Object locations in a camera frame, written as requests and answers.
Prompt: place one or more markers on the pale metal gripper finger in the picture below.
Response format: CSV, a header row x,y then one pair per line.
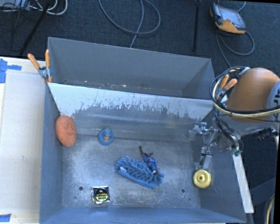
x,y
206,159
201,128

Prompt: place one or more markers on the black cylinder on white bracket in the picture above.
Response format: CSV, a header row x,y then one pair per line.
x,y
264,134

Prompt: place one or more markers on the silver packet with dark print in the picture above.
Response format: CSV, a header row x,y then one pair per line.
x,y
100,195

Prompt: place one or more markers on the blue shaggy mop cloth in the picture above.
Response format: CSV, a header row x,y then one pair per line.
x,y
135,172

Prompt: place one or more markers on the orange round scouring pad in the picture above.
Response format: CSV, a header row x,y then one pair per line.
x,y
65,131

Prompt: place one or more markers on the grey metal bin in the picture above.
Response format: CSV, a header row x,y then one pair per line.
x,y
128,204

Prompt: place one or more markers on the yellow round disc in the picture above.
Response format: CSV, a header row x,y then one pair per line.
x,y
201,178

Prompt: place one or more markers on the dark blue toy figure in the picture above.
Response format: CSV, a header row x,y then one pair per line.
x,y
151,162

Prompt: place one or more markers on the blue toy duck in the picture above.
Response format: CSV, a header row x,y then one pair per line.
x,y
106,136

